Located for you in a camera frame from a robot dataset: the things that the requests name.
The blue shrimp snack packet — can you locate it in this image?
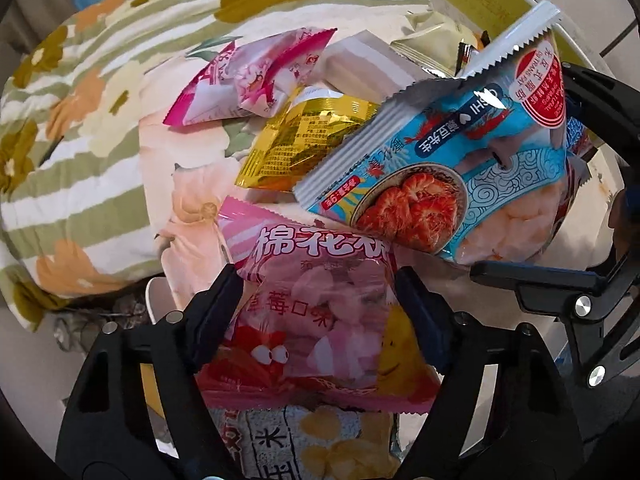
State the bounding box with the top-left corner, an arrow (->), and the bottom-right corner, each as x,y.
292,0 -> 576,267

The green striped floral blanket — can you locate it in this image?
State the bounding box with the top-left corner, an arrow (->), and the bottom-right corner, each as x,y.
0,0 -> 451,333

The yellow object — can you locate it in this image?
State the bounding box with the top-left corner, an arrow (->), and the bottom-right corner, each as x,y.
139,364 -> 167,422

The white plastic object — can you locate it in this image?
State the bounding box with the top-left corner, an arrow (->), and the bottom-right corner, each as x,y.
144,275 -> 189,325

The patterned brown cloth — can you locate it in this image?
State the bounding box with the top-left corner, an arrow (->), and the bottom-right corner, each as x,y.
49,284 -> 147,332

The translucent grey-white snack packet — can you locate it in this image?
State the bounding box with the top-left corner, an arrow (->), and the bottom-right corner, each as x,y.
320,30 -> 419,97

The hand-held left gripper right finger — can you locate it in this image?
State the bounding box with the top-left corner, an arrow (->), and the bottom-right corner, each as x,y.
395,266 -> 583,480

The gold foil snack packet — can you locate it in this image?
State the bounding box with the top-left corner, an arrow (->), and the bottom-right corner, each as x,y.
235,87 -> 386,194

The white corn snack packet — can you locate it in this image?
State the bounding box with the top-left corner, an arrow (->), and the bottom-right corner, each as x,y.
209,402 -> 404,480

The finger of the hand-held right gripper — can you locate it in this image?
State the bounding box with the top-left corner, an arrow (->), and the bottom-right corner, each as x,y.
470,247 -> 640,392
561,61 -> 640,153

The peach floral cloth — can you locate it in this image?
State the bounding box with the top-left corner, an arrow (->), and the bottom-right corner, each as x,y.
140,50 -> 321,292

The pale yellow snack packet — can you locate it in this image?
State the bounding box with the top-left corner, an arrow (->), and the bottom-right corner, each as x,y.
390,10 -> 476,79

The pink marshmallow packet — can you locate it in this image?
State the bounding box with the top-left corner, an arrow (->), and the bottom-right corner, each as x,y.
197,195 -> 446,417

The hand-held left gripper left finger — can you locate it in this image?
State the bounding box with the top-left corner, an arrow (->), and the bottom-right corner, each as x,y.
56,262 -> 246,480

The dark orange snack packet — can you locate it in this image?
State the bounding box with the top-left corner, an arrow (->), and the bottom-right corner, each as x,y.
456,35 -> 493,79

